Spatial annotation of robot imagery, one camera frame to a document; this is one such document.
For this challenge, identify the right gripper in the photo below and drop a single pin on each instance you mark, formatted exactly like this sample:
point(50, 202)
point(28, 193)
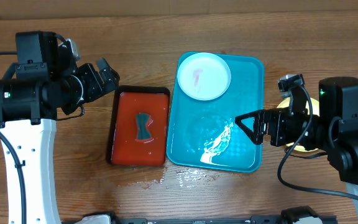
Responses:
point(269, 127)

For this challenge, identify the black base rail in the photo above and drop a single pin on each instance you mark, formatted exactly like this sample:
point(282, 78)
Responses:
point(110, 217)

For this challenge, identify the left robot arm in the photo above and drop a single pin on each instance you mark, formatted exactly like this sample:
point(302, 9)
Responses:
point(44, 79)

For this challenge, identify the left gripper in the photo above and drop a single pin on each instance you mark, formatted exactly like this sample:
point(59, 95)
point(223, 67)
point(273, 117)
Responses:
point(96, 88)

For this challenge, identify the light blue plate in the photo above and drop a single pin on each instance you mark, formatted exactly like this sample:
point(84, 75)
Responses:
point(204, 76)

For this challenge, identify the teal plastic tray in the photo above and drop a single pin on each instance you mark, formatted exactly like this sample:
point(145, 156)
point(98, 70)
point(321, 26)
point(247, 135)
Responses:
point(204, 134)

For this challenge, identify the black tray with red water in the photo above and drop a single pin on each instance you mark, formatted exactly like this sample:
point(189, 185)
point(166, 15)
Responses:
point(123, 148)

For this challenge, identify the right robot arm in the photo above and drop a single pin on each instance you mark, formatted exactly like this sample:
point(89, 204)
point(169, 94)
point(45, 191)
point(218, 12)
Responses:
point(334, 130)

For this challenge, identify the yellow plate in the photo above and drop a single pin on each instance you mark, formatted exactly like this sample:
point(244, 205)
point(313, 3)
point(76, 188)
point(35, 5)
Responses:
point(315, 104)

